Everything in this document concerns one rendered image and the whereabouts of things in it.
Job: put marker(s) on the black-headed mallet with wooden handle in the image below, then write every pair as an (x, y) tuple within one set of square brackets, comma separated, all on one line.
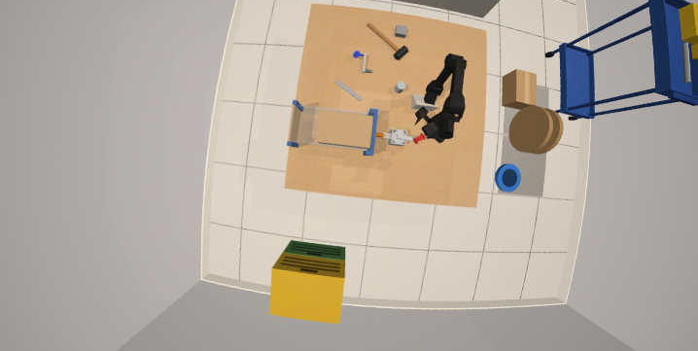
[(399, 52)]

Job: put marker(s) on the grey flat bar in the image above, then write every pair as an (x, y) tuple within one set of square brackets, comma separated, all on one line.
[(349, 90)]

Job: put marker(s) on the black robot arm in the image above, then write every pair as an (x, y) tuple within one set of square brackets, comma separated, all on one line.
[(454, 104)]

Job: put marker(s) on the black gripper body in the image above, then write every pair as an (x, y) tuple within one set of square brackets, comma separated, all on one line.
[(422, 114)]

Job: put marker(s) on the grey cylinder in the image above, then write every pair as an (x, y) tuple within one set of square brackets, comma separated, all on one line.
[(400, 86)]

